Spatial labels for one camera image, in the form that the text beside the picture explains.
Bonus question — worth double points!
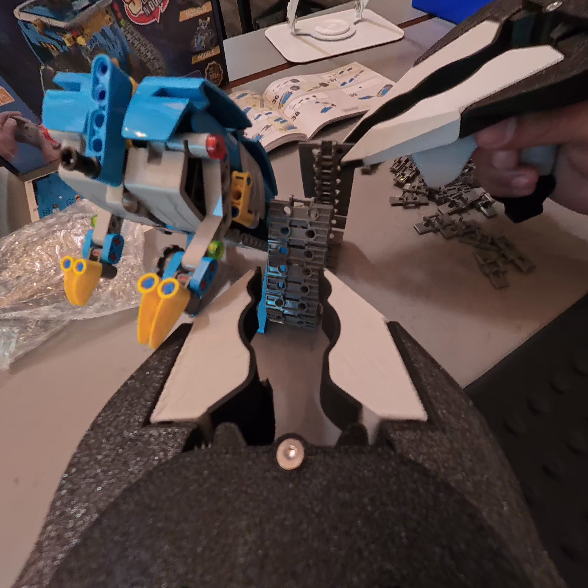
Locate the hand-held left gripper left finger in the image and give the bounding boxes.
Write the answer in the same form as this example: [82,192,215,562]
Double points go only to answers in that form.
[151,269,258,423]

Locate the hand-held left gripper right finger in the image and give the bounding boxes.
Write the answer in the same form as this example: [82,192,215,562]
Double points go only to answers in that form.
[322,270,428,422]

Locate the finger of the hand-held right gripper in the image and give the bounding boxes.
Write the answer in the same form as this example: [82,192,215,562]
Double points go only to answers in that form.
[341,45,565,166]
[344,19,506,147]

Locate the pile of grey track links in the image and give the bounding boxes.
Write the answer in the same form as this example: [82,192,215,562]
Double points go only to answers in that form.
[363,156,536,290]

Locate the grey toy track chain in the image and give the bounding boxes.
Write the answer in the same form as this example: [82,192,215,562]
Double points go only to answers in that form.
[266,140,356,334]

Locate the blue toy robot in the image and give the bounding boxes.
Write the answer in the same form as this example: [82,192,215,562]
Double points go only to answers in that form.
[41,54,278,351]

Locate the grey desk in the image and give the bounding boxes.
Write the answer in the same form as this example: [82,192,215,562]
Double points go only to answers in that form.
[0,14,588,575]

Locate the person's right hand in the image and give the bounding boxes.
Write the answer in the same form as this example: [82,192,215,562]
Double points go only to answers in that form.
[473,103,588,217]

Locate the blue plastic bin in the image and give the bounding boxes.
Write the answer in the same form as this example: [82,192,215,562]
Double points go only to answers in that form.
[411,0,483,10]

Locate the instruction booklet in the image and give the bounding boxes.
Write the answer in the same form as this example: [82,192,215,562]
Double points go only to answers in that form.
[227,62,396,152]

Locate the black perforated pad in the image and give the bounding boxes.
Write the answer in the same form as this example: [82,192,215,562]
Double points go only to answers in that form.
[464,294,588,588]

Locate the blue sticker sheet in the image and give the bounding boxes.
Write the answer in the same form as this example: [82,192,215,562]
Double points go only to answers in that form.
[25,177,92,221]

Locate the dark blue robot kit box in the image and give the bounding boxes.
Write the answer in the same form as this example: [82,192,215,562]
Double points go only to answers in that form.
[0,0,229,175]

